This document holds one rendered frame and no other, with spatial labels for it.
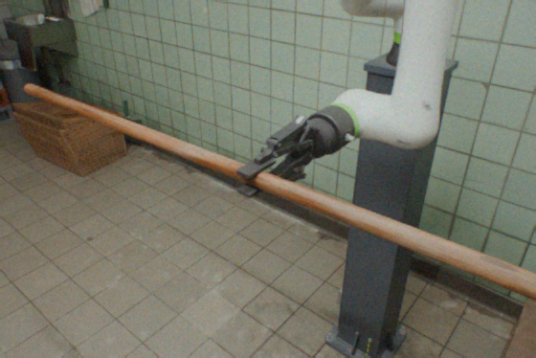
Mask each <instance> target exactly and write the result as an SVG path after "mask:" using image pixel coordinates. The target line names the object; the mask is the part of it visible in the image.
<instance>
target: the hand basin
mask: <svg viewBox="0 0 536 358"><path fill-rule="evenodd" d="M42 4H43V8H44V11H45V12H42V13H36V14H29V15H23V16H17V17H6V18H3V23H4V27H5V29H6V32H7V36H8V38H9V39H10V40H12V41H15V42H17V45H18V50H19V58H20V63H21V65H20V66H21V67H24V68H26V69H28V70H30V71H32V72H36V62H35V57H34V49H33V47H40V46H42V47H40V50H41V54H42V55H43V59H44V62H45V63H49V62H52V58H51V56H52V57H53V58H54V57H55V58H54V64H55V66H56V69H57V72H58V76H59V81H58V82H57V83H56V85H57V86H59V85H60V87H67V86H66V85H68V86H69V87H71V86H72V83H71V81H69V80H66V79H65V78H63V75H62V78H61V76H60V73H59V71H58V68H57V65H56V62H57V64H58V66H59V69H60V72H61V74H62V69H61V67H60V64H59V62H58V60H57V58H56V55H55V53H60V52H62V53H65V54H71V55H73V56H79V53H78V46H77V42H76V39H78V37H77V33H76V29H75V25H74V21H73V16H72V9H71V4H70V0H42ZM61 16H62V17H61ZM68 17H69V18H68ZM50 48H52V49H53V50H51V49H50ZM55 59H56V62H55Z"/></svg>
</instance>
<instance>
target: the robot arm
mask: <svg viewBox="0 0 536 358"><path fill-rule="evenodd" d="M339 2H340V5H341V8H343V10H344V11H346V12H347V13H349V14H350V15H352V16H370V17H387V18H392V19H393V21H394V27H393V34H394V40H393V44H392V46H391V49H390V51H389V53H388V54H387V59H386V61H387V63H388V64H389V65H392V66H395V67H396V68H395V78H394V80H395V82H394V86H393V90H392V93H391V95H390V96H387V95H382V94H377V93H374V92H370V91H368V90H361V89H352V90H346V91H345V92H343V93H342V95H340V96H339V97H338V98H337V100H335V101H334V102H332V103H331V104H330V105H329V106H327V107H325V108H324V109H321V110H319V111H317V112H315V113H314V114H313V115H311V116H310V117H309V118H305V117H302V116H298V115H297V116H296V118H294V120H293V121H292V122H291V123H289V124H288V125H287V126H286V127H283V128H281V129H280V130H278V132H277V133H275V134H274V135H272V136H271V137H269V138H268V139H267V140H266V144H267V145H268V146H267V147H262V148H261V149H260V154H259V155H257V156H256V157H255V158H254V160H253V161H251V162H250V163H249V164H247V165H243V166H242V167H241V168H238V169H237V170H236V173H237V174H240V175H241V176H243V177H246V178H248V179H251V178H253V177H254V176H256V175H257V174H259V173H261V172H263V171H264V170H266V169H267V168H269V167H270V166H271V165H275V164H276V162H277V160H276V159H273V158H278V157H279V156H282V155H286V156H285V159H284V160H283V161H282V162H281V163H280V164H279V165H277V166H276V167H275V168H273V169H272V170H271V171H270V172H269V173H272V174H274V175H277V176H278V177H280V178H283V179H286V180H287V181H290V182H293V183H295V182H296V181H298V180H300V179H305V176H306V173H304V170H305V166H307V165H309V164H310V163H311V161H312V160H314V159H318V158H321V157H323V156H324V155H332V154H334V153H336V152H337V151H339V150H340V149H342V147H343V146H345V145H348V144H350V142H354V141H355V139H357V138H359V139H367V140H372V141H377V142H380V143H384V144H387V145H395V146H398V147H401V148H404V149H408V150H415V149H420V148H422V147H423V146H425V145H428V144H430V143H431V141H432V140H433V138H434V137H435V136H436V134H437V132H438V129H439V106H440V96H441V87H442V86H441V85H442V81H443V76H444V70H445V64H446V59H447V55H448V50H449V41H450V37H451V33H452V29H453V26H454V22H455V18H456V15H457V11H458V2H459V0H339ZM237 192H238V193H241V194H242V195H244V196H246V197H248V198H250V199H251V198H252V197H253V196H255V195H256V194H258V193H259V192H264V190H261V189H259V188H257V187H254V186H252V185H250V184H248V183H245V184H244V185H242V186H241V187H240V188H239V189H237Z"/></svg>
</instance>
